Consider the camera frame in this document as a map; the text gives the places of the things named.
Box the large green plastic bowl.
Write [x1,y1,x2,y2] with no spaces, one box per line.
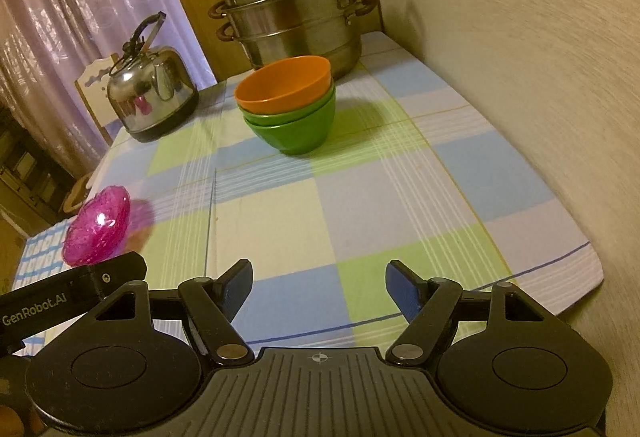
[240,84,335,126]

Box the small green plastic bowl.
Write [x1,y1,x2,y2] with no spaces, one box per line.
[245,93,336,156]

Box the orange plastic bowl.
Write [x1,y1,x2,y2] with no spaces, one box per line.
[234,55,332,116]

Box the person's hand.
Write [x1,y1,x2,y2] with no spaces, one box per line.
[0,405,47,437]

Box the blue white checkered cloth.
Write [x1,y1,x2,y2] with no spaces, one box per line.
[12,218,74,356]

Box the pink glass plate stack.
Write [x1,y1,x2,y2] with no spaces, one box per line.
[62,186,131,267]

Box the dark metal shelf rack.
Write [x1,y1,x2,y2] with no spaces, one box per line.
[1,106,76,225]

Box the checkered plaid tablecloth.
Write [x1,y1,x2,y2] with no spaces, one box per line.
[14,30,606,358]

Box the white wooden chair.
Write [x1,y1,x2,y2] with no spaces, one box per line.
[75,54,118,146]

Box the stainless steel kettle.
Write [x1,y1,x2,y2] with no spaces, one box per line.
[107,12,198,142]

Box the pink sheer curtain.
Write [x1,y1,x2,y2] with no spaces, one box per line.
[1,0,215,176]

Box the stainless steel steamer pot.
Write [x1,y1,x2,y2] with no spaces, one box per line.
[208,0,380,80]

